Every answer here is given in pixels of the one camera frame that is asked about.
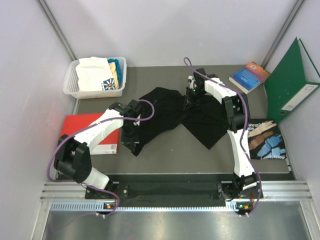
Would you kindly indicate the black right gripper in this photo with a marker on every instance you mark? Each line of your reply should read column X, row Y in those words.
column 190, row 100

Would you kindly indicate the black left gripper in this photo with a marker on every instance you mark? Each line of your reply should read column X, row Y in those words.
column 132, row 140

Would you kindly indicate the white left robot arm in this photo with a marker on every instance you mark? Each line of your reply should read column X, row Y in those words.
column 73, row 158

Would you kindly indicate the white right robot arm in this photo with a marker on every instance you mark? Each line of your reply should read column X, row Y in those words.
column 235, row 117

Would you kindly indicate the blue orange book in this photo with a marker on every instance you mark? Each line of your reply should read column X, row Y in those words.
column 249, row 77

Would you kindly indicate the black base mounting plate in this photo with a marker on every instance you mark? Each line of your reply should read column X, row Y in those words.
column 210, row 189

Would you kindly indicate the cream t-shirt in basket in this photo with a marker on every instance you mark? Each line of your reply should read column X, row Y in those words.
column 113, row 68

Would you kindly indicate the white t-shirt with flower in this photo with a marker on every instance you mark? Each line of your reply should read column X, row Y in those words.
column 94, row 74

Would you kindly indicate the white plastic laundry basket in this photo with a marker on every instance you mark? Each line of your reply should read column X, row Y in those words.
column 71, row 87

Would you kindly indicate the blue t-shirt in basket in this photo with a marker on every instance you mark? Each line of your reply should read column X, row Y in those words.
column 118, row 70

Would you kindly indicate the folded black printed t-shirt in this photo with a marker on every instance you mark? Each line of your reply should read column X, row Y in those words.
column 265, row 140

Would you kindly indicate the green binder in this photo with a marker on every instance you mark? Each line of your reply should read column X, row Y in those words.
column 292, row 81

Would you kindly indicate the aluminium rail frame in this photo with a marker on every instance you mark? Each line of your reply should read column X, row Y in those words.
column 286, row 209

